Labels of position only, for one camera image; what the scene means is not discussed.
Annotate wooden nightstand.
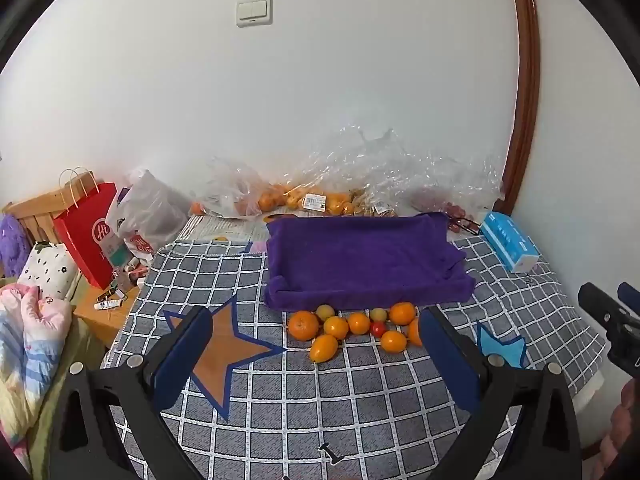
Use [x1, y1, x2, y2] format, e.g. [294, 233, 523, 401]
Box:
[72, 260, 147, 350]

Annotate red paper shopping bag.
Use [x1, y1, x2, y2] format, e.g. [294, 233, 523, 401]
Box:
[52, 167, 122, 289]

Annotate clear plastic bag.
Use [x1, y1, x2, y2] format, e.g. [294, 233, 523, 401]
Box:
[260, 125, 403, 218]
[400, 151, 505, 217]
[192, 156, 281, 218]

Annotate large orange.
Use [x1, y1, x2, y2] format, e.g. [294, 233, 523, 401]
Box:
[288, 310, 320, 341]

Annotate newspaper sheet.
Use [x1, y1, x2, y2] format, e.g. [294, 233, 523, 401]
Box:
[177, 214, 272, 256]

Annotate purple towel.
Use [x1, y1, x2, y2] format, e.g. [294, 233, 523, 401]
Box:
[263, 212, 476, 311]

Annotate brown wooden door frame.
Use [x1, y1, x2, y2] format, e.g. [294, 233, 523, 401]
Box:
[492, 0, 542, 216]

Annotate purple plush toy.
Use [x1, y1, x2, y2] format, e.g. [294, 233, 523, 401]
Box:
[0, 213, 32, 279]

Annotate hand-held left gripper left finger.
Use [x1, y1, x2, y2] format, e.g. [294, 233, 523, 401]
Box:
[47, 305, 216, 480]

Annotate white plastic bag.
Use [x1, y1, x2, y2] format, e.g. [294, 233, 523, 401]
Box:
[105, 169, 192, 267]

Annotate bunch of red grapes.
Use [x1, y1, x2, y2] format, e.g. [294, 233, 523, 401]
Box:
[411, 187, 473, 222]

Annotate pile of bagged kumquats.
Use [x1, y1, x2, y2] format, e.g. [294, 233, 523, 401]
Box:
[286, 189, 360, 217]

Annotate white printed pillow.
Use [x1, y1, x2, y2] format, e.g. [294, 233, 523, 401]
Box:
[20, 242, 82, 302]

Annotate grey checkered star blanket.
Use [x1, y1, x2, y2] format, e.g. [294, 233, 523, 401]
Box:
[102, 232, 608, 480]

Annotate pile of bagged mandarins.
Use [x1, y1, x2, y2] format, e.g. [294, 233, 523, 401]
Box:
[190, 184, 292, 217]

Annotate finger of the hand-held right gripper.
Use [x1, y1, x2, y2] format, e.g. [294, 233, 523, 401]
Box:
[617, 282, 640, 317]
[578, 283, 632, 335]

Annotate red white package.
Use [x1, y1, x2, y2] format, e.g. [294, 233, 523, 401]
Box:
[122, 230, 157, 264]

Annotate blue tissue box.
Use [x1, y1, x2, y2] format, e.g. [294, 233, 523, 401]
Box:
[479, 211, 541, 274]

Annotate pink floral quilt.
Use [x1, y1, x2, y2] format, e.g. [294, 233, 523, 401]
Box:
[0, 282, 74, 461]

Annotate pile of brown longans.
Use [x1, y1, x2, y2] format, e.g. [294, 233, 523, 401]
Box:
[350, 187, 399, 219]

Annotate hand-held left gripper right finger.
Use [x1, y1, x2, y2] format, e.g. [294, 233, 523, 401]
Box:
[417, 305, 583, 480]

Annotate white light switch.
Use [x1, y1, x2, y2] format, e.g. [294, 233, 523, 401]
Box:
[235, 0, 274, 27]

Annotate oval orange kumquat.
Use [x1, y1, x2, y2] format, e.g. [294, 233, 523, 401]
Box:
[380, 330, 408, 353]
[308, 334, 340, 364]

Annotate wooden headboard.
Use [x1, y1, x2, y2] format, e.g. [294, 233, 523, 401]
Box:
[2, 170, 99, 247]

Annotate olive green bedsheet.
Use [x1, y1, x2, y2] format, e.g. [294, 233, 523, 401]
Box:
[27, 310, 107, 480]

